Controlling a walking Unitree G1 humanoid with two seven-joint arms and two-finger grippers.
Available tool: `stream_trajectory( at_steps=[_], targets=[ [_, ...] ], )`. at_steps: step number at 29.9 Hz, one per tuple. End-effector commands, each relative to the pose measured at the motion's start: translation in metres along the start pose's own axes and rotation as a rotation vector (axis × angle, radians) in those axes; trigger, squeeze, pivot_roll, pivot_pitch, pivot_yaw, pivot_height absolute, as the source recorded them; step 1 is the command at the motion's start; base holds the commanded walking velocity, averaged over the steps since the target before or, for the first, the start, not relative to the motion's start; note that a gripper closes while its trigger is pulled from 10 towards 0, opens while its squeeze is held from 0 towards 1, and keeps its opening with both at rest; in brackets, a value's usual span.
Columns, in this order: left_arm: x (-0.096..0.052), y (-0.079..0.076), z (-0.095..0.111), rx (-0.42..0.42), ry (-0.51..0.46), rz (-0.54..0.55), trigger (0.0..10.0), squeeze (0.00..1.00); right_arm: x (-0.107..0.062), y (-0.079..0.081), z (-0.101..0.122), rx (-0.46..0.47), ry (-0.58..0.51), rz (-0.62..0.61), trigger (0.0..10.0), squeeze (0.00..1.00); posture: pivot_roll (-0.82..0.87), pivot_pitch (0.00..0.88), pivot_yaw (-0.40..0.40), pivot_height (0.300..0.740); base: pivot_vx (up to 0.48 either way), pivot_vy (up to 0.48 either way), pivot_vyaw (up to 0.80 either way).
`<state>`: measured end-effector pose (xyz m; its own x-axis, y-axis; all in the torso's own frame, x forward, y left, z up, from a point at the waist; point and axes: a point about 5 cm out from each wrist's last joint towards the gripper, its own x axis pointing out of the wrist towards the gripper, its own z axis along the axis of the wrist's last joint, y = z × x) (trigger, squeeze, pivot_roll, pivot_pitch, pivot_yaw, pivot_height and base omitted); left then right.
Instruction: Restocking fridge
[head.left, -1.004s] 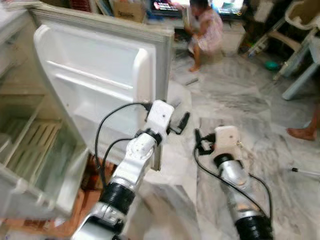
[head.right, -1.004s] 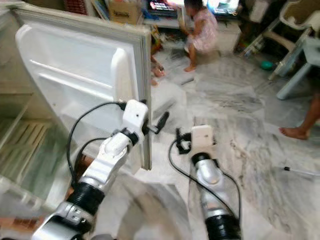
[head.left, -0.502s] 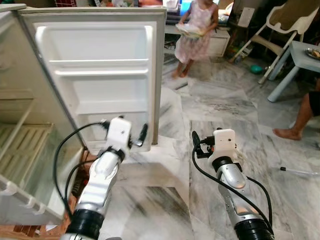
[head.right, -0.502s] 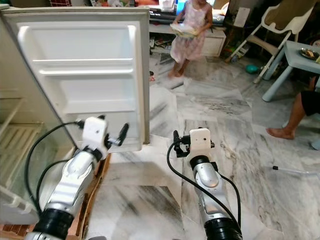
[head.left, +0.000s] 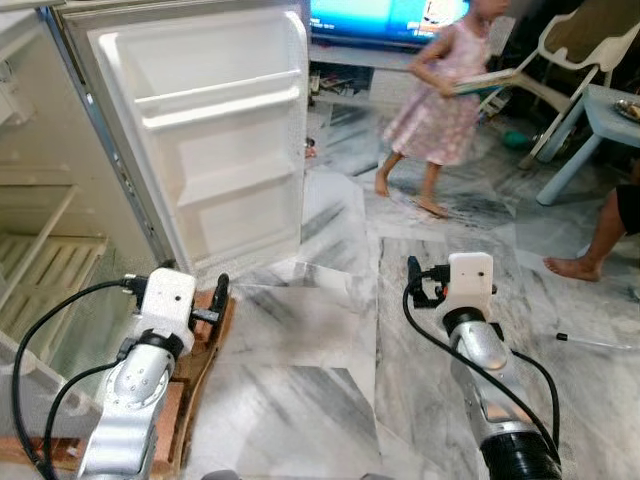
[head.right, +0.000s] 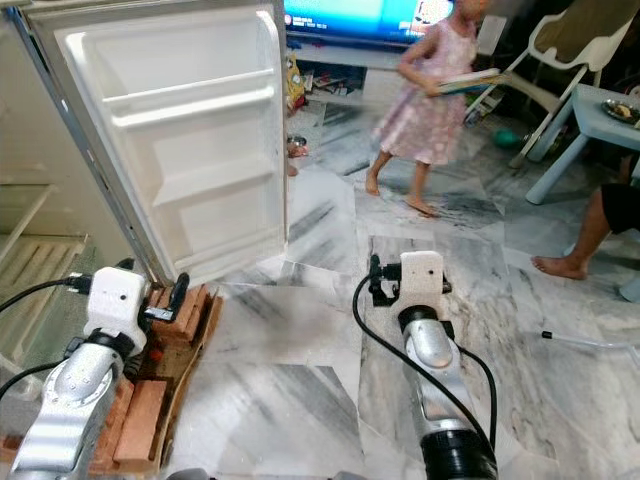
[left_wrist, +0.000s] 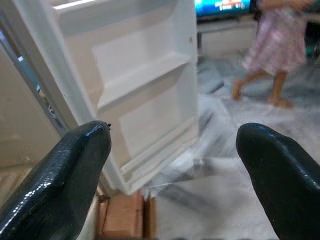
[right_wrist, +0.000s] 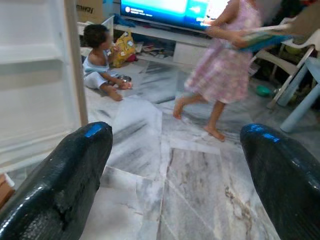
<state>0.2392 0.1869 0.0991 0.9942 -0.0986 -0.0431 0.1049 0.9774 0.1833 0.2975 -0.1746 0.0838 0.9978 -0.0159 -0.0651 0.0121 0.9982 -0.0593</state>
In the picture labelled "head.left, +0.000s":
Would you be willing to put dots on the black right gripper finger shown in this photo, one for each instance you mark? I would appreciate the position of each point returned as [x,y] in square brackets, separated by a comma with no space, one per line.
[414,275]

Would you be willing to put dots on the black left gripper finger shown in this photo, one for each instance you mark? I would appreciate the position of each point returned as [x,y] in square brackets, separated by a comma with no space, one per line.
[220,292]
[167,266]

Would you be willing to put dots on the silver mini fridge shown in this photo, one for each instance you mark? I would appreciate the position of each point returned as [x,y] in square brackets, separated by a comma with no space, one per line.
[220,150]

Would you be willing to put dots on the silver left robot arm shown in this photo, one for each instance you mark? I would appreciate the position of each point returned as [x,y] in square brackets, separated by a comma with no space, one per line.
[135,390]

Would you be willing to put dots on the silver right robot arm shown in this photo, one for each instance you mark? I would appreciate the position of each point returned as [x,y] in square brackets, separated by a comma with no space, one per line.
[485,355]

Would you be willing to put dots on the red clay brick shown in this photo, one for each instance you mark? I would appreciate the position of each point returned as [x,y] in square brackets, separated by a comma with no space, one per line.
[168,425]
[205,335]

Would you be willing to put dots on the small green ball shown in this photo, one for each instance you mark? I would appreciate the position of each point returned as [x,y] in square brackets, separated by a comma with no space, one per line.
[516,140]

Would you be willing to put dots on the girl in pink dress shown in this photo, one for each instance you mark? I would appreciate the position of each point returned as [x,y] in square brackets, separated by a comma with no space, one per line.
[440,110]

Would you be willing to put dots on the barefoot person in black shorts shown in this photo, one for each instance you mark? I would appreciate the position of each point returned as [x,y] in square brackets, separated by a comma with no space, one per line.
[600,235]

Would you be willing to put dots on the clear tube with black tip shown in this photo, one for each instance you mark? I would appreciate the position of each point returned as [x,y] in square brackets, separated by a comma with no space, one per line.
[600,342]

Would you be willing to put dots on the flat pale book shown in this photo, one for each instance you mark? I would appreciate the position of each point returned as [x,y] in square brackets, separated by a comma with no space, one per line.
[490,82]

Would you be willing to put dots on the metal plate with food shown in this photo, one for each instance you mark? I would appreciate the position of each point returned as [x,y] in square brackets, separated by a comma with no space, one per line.
[630,110]

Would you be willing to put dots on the light blue plastic table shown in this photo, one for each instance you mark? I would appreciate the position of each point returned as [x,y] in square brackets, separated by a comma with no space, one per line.
[600,115]

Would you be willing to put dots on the white television stand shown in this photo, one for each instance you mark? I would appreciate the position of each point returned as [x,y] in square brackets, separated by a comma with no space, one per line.
[345,55]

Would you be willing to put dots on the white plastic chair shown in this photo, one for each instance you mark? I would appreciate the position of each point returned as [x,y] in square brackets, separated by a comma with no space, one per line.
[560,45]

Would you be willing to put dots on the flat screen television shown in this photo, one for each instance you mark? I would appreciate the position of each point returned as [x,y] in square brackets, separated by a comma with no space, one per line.
[360,18]

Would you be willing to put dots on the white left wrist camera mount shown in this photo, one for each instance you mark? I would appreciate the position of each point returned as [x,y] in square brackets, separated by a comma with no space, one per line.
[165,300]

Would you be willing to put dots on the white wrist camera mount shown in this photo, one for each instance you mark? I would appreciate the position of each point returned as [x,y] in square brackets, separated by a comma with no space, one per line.
[165,300]
[472,280]

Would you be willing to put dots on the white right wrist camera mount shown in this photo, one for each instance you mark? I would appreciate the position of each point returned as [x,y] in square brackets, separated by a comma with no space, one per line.
[472,280]

